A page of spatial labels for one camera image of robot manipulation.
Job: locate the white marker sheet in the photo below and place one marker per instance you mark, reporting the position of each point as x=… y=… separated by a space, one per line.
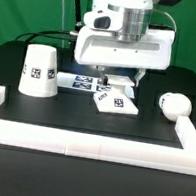
x=79 y=82

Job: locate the white lamp shade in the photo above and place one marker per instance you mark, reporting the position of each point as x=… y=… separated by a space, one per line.
x=39 y=72

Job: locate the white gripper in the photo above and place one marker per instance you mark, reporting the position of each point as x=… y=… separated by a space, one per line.
x=153 y=51

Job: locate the white lamp base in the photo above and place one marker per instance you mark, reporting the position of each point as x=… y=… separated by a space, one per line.
x=115 y=100

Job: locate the white lamp bulb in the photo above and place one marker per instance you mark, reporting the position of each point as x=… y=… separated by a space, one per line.
x=175 y=105

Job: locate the white U-shaped fence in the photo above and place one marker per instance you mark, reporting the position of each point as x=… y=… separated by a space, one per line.
x=29 y=136

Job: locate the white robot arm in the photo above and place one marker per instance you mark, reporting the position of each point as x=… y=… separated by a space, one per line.
x=118 y=33

